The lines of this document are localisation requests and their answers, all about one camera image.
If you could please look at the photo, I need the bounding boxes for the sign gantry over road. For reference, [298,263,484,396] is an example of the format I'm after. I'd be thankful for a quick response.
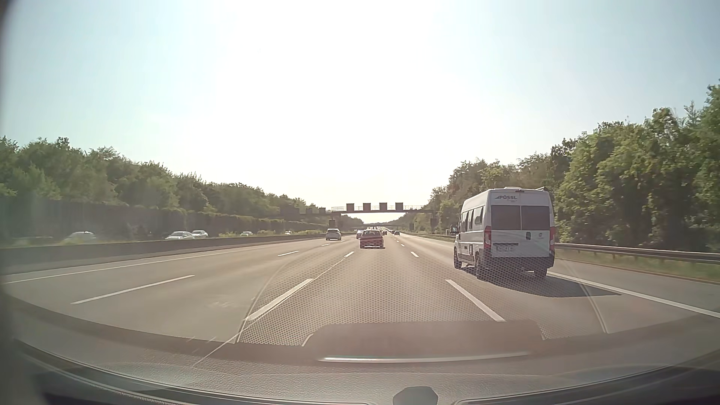
[327,202,435,234]

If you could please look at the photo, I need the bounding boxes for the grey asphalt road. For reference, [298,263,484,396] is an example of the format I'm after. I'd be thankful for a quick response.
[0,226,720,361]

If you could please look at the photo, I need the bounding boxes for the white van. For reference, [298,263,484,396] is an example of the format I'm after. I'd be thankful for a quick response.
[449,187,558,280]

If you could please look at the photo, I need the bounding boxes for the road markings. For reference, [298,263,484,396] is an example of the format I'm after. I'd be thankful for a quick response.
[4,232,720,347]

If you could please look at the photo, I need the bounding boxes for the car's own bonnet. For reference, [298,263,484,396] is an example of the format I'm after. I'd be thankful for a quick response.
[0,289,720,405]

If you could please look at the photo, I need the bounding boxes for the queue of oncoming cars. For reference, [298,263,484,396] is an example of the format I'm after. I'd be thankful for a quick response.
[61,228,296,245]

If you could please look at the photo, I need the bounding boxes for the concrete median barrier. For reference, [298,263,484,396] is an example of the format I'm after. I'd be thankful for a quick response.
[0,232,356,269]

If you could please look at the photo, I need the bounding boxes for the overgrown noise barrier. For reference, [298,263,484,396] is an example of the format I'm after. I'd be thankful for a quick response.
[0,194,333,243]

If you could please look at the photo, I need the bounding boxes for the row of trees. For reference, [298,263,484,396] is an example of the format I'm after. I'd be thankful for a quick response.
[394,83,720,253]
[0,135,363,230]

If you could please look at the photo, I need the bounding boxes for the metal guard rail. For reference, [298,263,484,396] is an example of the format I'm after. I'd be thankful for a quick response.
[400,231,720,265]

